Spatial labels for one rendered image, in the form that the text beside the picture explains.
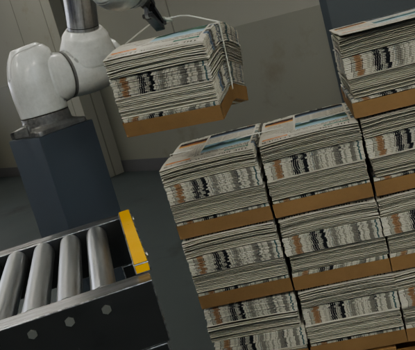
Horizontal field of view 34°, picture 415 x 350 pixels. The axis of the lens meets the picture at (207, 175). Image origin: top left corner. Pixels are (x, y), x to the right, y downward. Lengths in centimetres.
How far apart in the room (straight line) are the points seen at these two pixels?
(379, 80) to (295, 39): 299
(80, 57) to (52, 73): 11
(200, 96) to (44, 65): 57
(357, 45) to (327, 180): 38
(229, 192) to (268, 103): 324
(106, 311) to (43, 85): 109
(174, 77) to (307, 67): 310
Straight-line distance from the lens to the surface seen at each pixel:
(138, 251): 130
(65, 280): 135
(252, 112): 531
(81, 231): 168
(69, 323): 121
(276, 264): 203
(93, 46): 221
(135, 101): 187
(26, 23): 755
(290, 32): 489
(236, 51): 211
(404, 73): 192
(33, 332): 122
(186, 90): 182
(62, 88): 218
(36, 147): 214
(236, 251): 202
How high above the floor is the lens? 120
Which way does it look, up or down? 12 degrees down
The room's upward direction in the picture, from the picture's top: 16 degrees counter-clockwise
